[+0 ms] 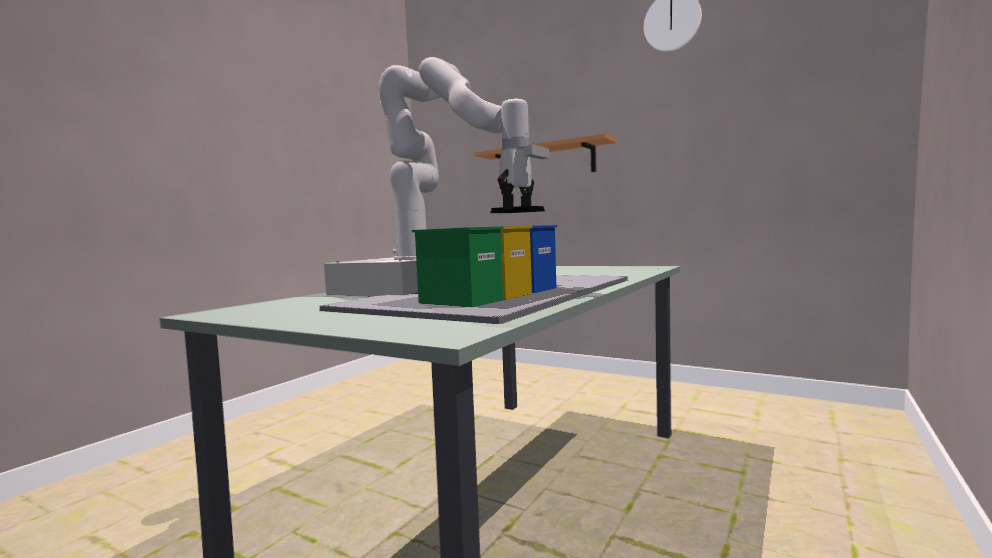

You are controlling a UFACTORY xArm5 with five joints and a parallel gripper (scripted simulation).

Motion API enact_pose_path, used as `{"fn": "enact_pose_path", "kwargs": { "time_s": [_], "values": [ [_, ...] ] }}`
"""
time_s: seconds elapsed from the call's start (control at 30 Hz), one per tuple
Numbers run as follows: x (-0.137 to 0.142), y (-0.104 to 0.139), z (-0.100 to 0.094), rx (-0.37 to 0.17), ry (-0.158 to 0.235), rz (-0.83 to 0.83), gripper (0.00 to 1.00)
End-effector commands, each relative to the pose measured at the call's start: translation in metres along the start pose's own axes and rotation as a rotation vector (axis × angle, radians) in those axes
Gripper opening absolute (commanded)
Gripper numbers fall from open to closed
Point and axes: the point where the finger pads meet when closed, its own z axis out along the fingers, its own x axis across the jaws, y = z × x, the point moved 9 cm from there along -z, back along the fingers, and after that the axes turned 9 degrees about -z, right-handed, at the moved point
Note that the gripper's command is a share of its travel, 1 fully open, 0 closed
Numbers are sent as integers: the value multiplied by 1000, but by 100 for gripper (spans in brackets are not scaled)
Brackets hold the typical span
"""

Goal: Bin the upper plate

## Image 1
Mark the blue open bin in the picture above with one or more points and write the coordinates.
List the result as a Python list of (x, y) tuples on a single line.
[(543, 258)]

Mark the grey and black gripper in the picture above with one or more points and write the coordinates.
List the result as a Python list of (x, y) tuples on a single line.
[(518, 167)]

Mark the green bin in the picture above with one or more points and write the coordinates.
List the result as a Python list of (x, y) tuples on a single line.
[(459, 266)]

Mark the black well plate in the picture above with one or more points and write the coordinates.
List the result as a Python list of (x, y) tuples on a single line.
[(518, 209)]

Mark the yellow open-top bin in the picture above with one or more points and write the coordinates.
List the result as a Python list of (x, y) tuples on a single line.
[(516, 261)]

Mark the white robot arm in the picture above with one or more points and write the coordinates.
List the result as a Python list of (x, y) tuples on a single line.
[(407, 177)]

